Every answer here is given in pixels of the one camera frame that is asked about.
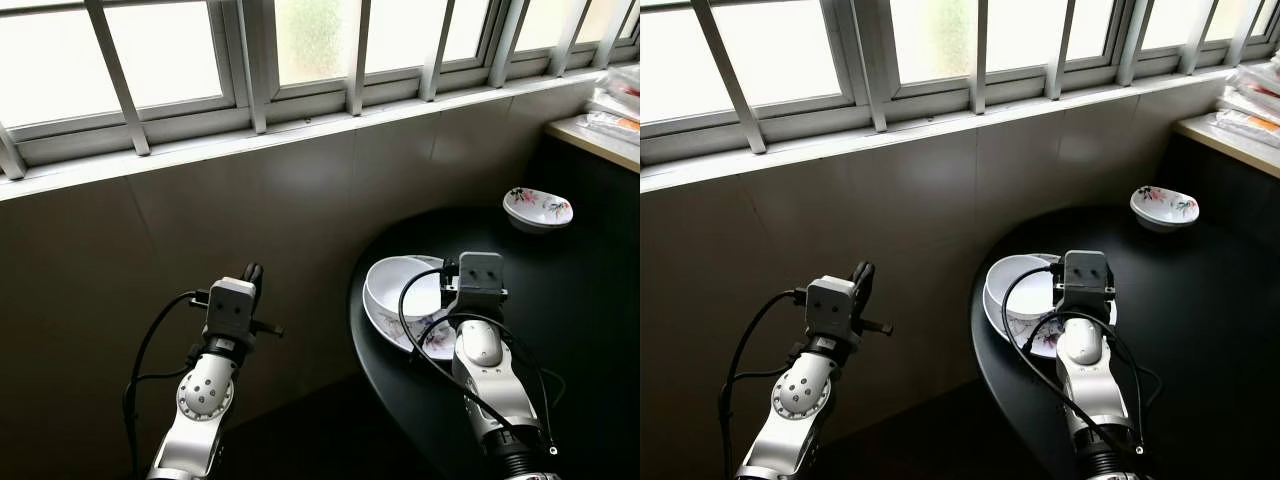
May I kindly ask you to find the flowered white plate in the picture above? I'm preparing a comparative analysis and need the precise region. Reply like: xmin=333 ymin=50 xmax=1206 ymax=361
xmin=362 ymin=290 xmax=463 ymax=363
xmin=982 ymin=285 xmax=1119 ymax=361

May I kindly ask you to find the large white bowl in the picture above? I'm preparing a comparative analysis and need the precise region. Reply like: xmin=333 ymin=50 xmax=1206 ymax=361
xmin=984 ymin=254 xmax=1061 ymax=321
xmin=363 ymin=256 xmax=448 ymax=323

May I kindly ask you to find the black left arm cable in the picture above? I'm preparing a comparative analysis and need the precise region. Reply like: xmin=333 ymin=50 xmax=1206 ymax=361
xmin=718 ymin=287 xmax=811 ymax=479
xmin=122 ymin=288 xmax=213 ymax=479

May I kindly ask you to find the white framed window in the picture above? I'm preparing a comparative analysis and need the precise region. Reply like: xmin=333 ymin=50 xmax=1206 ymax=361
xmin=0 ymin=0 xmax=641 ymax=201
xmin=640 ymin=0 xmax=1280 ymax=196

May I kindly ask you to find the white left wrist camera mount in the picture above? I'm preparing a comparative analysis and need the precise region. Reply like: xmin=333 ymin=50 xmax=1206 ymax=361
xmin=205 ymin=278 xmax=257 ymax=343
xmin=806 ymin=277 xmax=857 ymax=343

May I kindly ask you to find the white window bar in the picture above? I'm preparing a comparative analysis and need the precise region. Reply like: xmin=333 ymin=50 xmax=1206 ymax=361
xmin=345 ymin=0 xmax=367 ymax=115
xmin=1119 ymin=0 xmax=1148 ymax=87
xmin=228 ymin=0 xmax=269 ymax=134
xmin=973 ymin=0 xmax=992 ymax=114
xmin=690 ymin=0 xmax=767 ymax=154
xmin=420 ymin=0 xmax=458 ymax=102
xmin=85 ymin=0 xmax=151 ymax=157
xmin=489 ymin=0 xmax=528 ymax=90
xmin=835 ymin=0 xmax=887 ymax=132
xmin=1044 ymin=0 xmax=1070 ymax=100

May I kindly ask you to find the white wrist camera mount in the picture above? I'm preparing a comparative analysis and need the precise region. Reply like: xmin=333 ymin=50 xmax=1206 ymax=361
xmin=1062 ymin=250 xmax=1113 ymax=301
xmin=457 ymin=252 xmax=506 ymax=301
xmin=806 ymin=277 xmax=857 ymax=343
xmin=205 ymin=278 xmax=257 ymax=343

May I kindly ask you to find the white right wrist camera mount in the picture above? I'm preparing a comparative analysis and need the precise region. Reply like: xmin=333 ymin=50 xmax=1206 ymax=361
xmin=457 ymin=252 xmax=506 ymax=301
xmin=1062 ymin=250 xmax=1113 ymax=301

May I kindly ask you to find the white plastic package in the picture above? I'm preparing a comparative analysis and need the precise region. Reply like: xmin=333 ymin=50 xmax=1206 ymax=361
xmin=600 ymin=62 xmax=641 ymax=101
xmin=1215 ymin=90 xmax=1280 ymax=149
xmin=583 ymin=95 xmax=641 ymax=136
xmin=1235 ymin=55 xmax=1280 ymax=101

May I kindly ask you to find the small flowered white bowl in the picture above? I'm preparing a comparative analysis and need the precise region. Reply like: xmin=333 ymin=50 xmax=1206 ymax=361
xmin=1130 ymin=185 xmax=1200 ymax=234
xmin=503 ymin=186 xmax=575 ymax=235

